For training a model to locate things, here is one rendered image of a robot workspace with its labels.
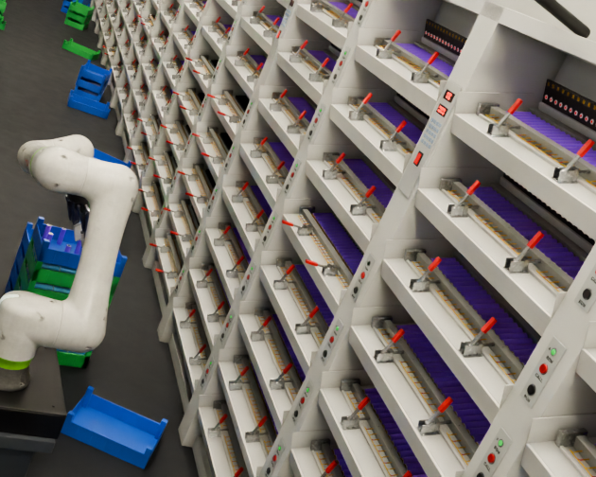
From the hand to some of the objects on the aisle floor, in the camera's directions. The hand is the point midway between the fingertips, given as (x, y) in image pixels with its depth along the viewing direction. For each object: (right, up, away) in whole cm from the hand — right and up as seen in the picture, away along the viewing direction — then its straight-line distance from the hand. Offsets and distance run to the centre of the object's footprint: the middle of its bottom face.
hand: (81, 235), depth 294 cm
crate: (-21, -42, +24) cm, 53 cm away
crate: (+12, -68, -7) cm, 70 cm away
